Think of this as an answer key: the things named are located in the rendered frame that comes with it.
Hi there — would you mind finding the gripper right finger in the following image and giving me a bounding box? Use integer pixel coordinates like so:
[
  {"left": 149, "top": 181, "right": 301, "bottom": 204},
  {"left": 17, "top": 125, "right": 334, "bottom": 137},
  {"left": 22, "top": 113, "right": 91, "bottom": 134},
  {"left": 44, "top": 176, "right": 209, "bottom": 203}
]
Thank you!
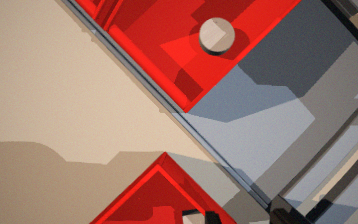
[{"left": 269, "top": 208, "right": 300, "bottom": 224}]

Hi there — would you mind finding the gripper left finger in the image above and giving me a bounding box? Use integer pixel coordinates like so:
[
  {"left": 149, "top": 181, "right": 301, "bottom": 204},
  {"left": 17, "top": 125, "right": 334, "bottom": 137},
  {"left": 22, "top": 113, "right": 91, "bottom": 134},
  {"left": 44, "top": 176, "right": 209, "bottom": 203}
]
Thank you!
[{"left": 205, "top": 211, "right": 222, "bottom": 224}]

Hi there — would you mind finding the grey block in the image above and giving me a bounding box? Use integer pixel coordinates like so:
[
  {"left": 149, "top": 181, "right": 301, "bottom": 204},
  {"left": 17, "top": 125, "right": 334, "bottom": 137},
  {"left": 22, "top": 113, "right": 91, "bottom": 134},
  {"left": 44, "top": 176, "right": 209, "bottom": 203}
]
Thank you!
[{"left": 182, "top": 209, "right": 205, "bottom": 224}]

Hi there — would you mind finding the red open-front bin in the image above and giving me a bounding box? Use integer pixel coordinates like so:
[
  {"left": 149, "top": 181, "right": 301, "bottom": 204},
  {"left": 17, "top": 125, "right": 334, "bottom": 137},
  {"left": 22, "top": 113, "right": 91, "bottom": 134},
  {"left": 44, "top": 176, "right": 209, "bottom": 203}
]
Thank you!
[
  {"left": 89, "top": 152, "right": 237, "bottom": 224},
  {"left": 109, "top": 0, "right": 301, "bottom": 110},
  {"left": 75, "top": 0, "right": 119, "bottom": 26}
]

